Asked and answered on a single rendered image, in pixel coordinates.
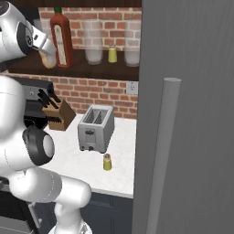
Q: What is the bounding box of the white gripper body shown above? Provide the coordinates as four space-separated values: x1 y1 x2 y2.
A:
38 48 59 69

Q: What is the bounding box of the red condiment bottle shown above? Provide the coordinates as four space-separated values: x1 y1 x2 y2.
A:
49 6 76 69

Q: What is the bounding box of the dark wooden cabinet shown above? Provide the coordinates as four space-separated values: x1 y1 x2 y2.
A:
7 0 143 82

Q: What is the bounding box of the yellow shaker with grey cap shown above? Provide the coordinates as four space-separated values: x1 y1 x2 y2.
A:
107 44 119 64

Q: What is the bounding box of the yellow shaker with brown cap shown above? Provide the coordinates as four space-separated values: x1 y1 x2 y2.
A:
102 153 113 172

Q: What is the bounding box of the grey cabinet door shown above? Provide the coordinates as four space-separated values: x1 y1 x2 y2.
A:
131 0 234 234

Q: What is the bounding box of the dark blue base cabinet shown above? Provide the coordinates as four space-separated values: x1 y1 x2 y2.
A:
30 191 134 234

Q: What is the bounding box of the clear glass jar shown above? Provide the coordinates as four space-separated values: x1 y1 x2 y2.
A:
123 19 142 69
82 19 104 66

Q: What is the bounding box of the wooden knife block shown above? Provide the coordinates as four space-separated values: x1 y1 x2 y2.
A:
37 90 78 133

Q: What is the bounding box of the silver toaster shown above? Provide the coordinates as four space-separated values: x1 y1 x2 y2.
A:
77 104 115 154

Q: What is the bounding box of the white wall outlet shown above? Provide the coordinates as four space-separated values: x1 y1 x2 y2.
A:
125 80 139 96

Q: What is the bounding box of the grey cabinet door handle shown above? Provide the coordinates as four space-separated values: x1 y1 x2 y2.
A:
145 77 183 234

